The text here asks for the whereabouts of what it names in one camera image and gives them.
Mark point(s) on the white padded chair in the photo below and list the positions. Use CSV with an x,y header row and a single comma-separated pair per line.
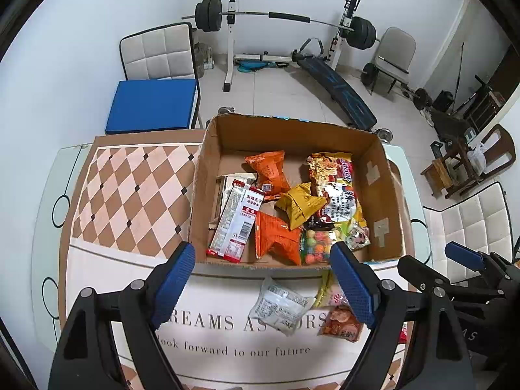
x,y
475,219
158,53

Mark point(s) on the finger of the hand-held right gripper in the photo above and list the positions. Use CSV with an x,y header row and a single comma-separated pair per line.
x,y
418,270
463,252

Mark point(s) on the clear bag of coloured candy balls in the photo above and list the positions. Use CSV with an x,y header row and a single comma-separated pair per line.
x,y
319,248

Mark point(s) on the black cylindrical speaker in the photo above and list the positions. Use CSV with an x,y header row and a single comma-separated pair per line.
x,y
443,100

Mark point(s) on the red white long snack packet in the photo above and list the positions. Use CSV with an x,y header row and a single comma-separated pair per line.
x,y
237,223

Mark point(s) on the black white noodle bag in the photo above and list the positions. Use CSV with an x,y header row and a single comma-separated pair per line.
x,y
341,207

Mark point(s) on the orange snack packet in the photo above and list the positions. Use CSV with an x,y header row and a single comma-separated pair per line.
x,y
268,170
278,239

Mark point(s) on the checkered brown tablecloth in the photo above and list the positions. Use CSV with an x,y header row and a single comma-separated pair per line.
x,y
122,195

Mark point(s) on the white plastic bag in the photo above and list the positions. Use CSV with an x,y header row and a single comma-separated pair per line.
x,y
477,156

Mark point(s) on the white barbell rack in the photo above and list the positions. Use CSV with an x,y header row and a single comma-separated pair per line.
x,y
230,48

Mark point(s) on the white cartoon snack packet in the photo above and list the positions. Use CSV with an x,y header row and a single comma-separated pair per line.
x,y
357,235

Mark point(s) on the black sit-up bench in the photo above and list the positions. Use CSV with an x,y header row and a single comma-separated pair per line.
x,y
341,89

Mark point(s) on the small red snack packet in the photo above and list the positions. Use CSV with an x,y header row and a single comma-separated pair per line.
x,y
403,333

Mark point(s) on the brown wooden chair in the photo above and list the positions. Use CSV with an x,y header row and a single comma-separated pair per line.
x,y
493,150

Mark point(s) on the black kick scooter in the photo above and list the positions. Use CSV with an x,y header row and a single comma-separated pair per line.
x,y
483,89

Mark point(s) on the small wooden stool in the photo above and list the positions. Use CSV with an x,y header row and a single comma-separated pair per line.
x,y
436,172

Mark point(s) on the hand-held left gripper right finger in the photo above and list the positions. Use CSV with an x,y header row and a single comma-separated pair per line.
x,y
353,288

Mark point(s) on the clear plastic jar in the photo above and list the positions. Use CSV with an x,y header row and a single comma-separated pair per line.
x,y
203,55

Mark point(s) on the blue seat cushion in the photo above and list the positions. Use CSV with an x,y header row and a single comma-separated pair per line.
x,y
152,105

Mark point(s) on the yellow snack packet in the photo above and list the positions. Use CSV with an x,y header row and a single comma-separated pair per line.
x,y
302,205

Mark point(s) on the barbell with black plates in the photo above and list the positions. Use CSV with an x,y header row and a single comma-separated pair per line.
x,y
284,16

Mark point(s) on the brown red snack packet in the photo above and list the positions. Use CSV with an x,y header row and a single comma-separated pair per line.
x,y
341,323

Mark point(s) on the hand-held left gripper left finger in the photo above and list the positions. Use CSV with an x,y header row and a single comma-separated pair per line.
x,y
174,276

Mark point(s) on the blue twist disc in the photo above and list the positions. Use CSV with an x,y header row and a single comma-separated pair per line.
x,y
252,66

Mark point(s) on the cardboard box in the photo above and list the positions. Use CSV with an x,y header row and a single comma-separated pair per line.
x,y
292,138

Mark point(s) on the small black floor barbell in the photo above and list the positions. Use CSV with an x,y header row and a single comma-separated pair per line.
x,y
420,97

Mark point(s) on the white grey snack packet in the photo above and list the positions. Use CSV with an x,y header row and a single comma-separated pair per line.
x,y
280,302

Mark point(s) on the clear yellow-edged snack packet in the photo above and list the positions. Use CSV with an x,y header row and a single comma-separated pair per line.
x,y
327,292

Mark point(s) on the grey chair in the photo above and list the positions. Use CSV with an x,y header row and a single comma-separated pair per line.
x,y
396,48

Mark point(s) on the pale slim snack packet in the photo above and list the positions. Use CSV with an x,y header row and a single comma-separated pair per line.
x,y
222,195

